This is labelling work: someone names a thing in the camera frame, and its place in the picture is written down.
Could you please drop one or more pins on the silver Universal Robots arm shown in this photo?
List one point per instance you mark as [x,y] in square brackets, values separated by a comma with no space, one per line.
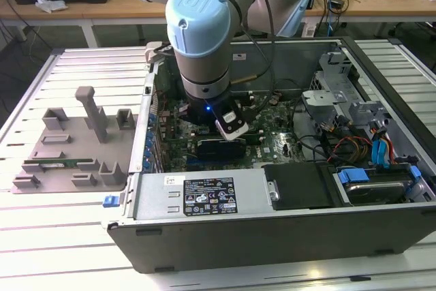
[204,69]

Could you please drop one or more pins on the black graphics card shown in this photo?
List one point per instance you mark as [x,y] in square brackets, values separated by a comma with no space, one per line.
[221,156]

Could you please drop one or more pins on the RAM slot with white clips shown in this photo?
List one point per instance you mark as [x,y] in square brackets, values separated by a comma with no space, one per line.
[254,137]
[254,130]

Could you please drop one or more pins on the RAM slot with black clips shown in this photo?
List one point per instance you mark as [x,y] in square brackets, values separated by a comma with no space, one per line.
[254,134]
[254,141]

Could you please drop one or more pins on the grey plastic parts rack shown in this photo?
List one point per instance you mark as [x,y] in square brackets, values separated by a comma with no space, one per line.
[117,144]

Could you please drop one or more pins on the green motherboard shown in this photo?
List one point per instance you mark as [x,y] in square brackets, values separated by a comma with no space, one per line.
[282,141]

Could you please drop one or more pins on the silver power supply with label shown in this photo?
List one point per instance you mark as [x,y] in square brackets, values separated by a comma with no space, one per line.
[153,199]

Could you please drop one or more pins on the blue plastic latch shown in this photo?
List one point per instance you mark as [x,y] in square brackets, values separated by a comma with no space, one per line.
[110,201]

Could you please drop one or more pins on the silver metal drive cage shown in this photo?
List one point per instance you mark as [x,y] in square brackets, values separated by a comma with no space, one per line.
[323,100]

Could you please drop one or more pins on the black optical drive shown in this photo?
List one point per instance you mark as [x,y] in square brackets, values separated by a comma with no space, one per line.
[299,185]

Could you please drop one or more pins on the green RAM stick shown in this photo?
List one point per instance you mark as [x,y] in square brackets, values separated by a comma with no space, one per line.
[76,161]

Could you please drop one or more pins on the small white adapter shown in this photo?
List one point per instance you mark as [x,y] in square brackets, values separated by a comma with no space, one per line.
[311,30]

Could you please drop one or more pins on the open black PC case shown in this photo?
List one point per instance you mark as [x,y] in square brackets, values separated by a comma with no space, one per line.
[238,246]

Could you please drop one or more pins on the small black plug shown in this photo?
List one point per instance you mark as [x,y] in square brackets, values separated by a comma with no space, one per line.
[337,3]

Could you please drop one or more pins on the crumpled white paper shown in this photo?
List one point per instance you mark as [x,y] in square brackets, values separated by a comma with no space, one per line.
[51,4]

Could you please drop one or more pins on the hard disk in blue carrier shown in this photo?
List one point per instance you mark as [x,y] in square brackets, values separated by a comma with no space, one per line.
[374,191]

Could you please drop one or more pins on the wooden desk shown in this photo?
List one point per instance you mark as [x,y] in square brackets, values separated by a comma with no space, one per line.
[374,6]

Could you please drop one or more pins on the black office chair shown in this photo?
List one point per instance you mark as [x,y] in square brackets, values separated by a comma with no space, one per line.
[419,32]

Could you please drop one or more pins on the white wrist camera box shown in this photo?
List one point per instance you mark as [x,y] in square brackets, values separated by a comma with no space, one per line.
[235,127]

